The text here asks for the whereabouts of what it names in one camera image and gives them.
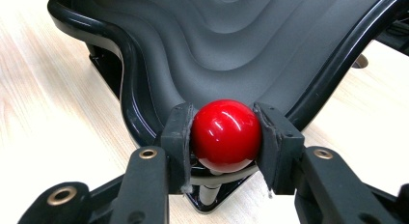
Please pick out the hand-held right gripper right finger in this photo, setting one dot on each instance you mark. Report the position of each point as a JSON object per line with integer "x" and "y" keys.
{"x": 286, "y": 153}

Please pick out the red ball knob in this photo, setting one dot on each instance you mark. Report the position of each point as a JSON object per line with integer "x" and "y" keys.
{"x": 225, "y": 134}

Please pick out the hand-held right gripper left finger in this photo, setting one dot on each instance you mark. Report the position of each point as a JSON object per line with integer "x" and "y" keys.
{"x": 146, "y": 185}

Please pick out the black wavy tray stand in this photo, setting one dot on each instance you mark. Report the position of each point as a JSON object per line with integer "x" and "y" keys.
{"x": 225, "y": 40}

